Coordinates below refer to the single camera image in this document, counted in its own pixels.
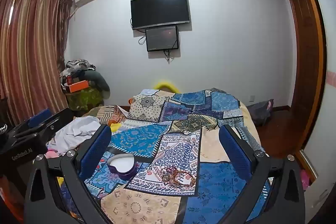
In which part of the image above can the green patterned cloth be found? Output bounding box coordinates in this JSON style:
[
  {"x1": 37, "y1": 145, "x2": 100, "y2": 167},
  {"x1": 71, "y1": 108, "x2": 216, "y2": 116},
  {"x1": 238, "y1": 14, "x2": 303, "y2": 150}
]
[{"x1": 66, "y1": 88, "x2": 104, "y2": 111}]

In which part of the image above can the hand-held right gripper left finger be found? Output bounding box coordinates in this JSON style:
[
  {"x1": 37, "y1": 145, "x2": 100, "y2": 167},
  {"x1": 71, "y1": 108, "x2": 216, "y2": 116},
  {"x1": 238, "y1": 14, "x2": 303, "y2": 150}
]
[{"x1": 24, "y1": 124, "x2": 113, "y2": 224}]

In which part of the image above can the purple heart-shaped box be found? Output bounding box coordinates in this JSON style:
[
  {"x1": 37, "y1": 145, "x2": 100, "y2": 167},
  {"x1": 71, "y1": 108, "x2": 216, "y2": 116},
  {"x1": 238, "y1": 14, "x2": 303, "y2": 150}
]
[{"x1": 107, "y1": 153, "x2": 137, "y2": 180}]

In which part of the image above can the blue patchwork blanket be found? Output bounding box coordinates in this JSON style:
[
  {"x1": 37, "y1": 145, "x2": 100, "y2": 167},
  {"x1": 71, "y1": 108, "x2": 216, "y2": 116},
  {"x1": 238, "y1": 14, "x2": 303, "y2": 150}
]
[{"x1": 60, "y1": 88, "x2": 271, "y2": 224}]

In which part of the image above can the wooden door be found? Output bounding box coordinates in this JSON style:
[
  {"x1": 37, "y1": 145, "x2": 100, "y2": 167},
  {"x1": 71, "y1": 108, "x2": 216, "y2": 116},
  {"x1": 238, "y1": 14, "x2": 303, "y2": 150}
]
[{"x1": 286, "y1": 0, "x2": 327, "y2": 161}]

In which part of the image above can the yellow round item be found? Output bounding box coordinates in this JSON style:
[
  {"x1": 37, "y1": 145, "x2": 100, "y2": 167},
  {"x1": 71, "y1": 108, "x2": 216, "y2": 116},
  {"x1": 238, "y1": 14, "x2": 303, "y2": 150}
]
[{"x1": 154, "y1": 80, "x2": 179, "y2": 90}]

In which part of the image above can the brown beaded bracelet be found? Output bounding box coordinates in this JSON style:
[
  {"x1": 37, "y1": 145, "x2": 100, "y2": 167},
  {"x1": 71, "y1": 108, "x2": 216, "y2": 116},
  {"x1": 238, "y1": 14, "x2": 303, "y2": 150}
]
[{"x1": 161, "y1": 174, "x2": 182, "y2": 187}]

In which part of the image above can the orange box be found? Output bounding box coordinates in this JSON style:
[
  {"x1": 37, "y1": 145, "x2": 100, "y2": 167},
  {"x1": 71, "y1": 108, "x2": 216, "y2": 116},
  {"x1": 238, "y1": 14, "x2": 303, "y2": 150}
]
[{"x1": 65, "y1": 80, "x2": 89, "y2": 93}]

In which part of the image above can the striped brown curtain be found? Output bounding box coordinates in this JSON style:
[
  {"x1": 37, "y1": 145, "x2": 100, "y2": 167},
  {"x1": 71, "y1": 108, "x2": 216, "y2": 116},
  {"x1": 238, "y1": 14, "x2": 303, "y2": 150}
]
[{"x1": 0, "y1": 0, "x2": 71, "y2": 130}]

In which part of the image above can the pink plastic bag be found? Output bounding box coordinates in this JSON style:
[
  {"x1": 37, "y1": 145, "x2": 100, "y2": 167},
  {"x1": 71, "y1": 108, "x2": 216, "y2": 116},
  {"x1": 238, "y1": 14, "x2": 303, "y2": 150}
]
[{"x1": 299, "y1": 169, "x2": 312, "y2": 191}]

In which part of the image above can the red beaded bracelet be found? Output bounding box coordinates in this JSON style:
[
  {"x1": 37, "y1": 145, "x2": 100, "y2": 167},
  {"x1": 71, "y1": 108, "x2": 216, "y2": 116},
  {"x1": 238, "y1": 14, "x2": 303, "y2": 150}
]
[{"x1": 172, "y1": 169, "x2": 197, "y2": 187}]

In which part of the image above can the dark bag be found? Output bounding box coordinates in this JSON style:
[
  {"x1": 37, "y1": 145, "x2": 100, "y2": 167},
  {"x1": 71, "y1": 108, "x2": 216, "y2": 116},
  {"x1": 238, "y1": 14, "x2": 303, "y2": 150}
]
[{"x1": 247, "y1": 98, "x2": 274, "y2": 127}]

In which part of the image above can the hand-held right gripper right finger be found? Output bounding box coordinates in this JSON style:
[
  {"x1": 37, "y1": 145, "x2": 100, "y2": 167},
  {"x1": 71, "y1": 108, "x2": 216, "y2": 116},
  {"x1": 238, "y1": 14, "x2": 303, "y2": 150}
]
[{"x1": 218, "y1": 124, "x2": 306, "y2": 224}]

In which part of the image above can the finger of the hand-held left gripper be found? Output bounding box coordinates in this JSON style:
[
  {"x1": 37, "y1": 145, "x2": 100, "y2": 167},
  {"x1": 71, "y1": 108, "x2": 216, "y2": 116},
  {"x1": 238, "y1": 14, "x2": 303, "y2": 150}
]
[
  {"x1": 12, "y1": 108, "x2": 76, "y2": 144},
  {"x1": 26, "y1": 108, "x2": 53, "y2": 127}
]

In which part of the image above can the pile of clothes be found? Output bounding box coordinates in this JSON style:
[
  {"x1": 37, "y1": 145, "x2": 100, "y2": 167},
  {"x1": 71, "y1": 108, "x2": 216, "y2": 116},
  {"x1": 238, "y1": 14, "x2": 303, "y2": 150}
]
[{"x1": 59, "y1": 59, "x2": 96, "y2": 94}]

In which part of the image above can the red string bracelet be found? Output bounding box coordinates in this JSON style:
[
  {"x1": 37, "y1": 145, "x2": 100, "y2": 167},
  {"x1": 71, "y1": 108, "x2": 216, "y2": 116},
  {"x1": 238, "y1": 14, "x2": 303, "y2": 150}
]
[{"x1": 161, "y1": 166, "x2": 179, "y2": 175}]

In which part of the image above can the white cloth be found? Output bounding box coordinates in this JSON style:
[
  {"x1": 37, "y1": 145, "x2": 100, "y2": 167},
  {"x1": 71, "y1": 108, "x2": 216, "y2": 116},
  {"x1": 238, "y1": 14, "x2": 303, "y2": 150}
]
[{"x1": 47, "y1": 116, "x2": 101, "y2": 156}]

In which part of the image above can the pink sticker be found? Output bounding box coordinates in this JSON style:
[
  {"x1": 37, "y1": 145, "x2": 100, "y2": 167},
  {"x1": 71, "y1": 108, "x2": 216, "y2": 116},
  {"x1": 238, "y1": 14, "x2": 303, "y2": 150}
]
[{"x1": 327, "y1": 70, "x2": 336, "y2": 88}]

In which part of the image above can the dark grey garment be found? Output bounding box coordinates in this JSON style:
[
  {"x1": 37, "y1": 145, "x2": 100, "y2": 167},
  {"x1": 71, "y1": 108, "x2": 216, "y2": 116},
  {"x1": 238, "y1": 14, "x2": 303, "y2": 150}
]
[{"x1": 89, "y1": 70, "x2": 111, "y2": 99}]

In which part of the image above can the small black wall monitor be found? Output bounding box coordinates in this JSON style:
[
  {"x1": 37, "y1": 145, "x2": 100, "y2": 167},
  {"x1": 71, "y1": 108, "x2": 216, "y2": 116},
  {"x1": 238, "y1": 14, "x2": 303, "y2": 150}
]
[{"x1": 145, "y1": 26, "x2": 179, "y2": 52}]

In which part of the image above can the black wall television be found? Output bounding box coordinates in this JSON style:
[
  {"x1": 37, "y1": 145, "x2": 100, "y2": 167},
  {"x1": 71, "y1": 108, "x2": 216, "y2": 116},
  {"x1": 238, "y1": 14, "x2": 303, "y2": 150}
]
[{"x1": 130, "y1": 0, "x2": 190, "y2": 31}]

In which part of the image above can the striped beige cloth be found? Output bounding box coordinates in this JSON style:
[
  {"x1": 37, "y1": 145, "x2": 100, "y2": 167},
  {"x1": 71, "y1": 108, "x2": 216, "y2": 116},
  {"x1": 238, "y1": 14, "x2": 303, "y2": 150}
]
[{"x1": 88, "y1": 105, "x2": 128, "y2": 123}]

